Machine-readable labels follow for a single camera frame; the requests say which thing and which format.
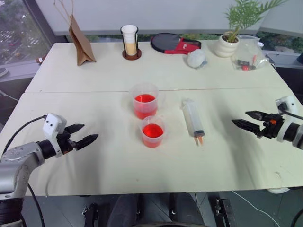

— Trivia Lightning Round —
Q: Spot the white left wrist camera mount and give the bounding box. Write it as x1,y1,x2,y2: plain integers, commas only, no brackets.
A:
42,113,68,158

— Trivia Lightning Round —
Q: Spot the white cable on table edge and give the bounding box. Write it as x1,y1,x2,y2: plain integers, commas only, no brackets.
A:
45,169,56,197

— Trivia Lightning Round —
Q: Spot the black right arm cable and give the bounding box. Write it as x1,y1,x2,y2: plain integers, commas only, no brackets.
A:
277,104,303,122

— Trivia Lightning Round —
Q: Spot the green potted plant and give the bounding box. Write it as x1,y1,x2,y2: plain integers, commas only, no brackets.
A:
223,0,288,44

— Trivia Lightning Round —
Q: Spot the white cup stack in holder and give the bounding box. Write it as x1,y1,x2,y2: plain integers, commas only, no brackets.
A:
120,25,142,61

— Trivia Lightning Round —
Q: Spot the large clear cup red liquid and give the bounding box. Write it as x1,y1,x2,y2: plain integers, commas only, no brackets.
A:
129,82,159,120

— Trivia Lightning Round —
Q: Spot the clear plastic syringe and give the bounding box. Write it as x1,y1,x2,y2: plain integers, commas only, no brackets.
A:
181,98,205,147

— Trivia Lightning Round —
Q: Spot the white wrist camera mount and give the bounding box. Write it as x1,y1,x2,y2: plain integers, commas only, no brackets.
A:
42,113,68,158
275,96,297,143

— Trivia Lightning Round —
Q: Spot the small clear cup red liquid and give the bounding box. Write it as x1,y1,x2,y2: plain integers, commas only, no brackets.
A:
138,113,166,148

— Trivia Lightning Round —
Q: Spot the black table leg bracket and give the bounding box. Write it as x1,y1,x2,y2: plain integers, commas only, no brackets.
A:
207,191,238,227
81,202,99,227

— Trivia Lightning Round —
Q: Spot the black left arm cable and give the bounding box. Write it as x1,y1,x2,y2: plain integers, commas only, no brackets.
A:
3,115,48,154

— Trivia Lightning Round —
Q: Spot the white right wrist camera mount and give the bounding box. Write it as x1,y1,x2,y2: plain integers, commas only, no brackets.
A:
275,96,297,143

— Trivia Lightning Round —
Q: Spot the white ribbed plant pot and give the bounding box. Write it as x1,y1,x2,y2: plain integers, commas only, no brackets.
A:
214,34,240,58

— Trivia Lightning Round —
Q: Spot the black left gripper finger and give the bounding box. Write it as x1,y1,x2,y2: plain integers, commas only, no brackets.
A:
75,134,99,150
64,123,85,135

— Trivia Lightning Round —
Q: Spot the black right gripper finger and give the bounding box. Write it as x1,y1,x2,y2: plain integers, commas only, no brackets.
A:
245,110,266,121
231,119,261,136

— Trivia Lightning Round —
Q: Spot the brown paper bag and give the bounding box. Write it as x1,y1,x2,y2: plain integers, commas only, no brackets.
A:
68,15,97,67

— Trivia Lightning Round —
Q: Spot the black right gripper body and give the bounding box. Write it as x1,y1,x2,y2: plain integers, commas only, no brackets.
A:
257,113,285,140

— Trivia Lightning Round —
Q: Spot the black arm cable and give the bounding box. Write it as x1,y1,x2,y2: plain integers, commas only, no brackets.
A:
277,104,303,122
3,115,48,154

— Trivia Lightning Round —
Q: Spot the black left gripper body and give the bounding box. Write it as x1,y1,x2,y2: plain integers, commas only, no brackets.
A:
56,132,79,156

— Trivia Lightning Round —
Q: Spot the clear plastic bag with parts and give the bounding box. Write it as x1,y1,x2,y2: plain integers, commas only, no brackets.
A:
231,35,270,72

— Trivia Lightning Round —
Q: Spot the white cable under table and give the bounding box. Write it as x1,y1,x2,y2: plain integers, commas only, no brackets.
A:
232,190,282,227

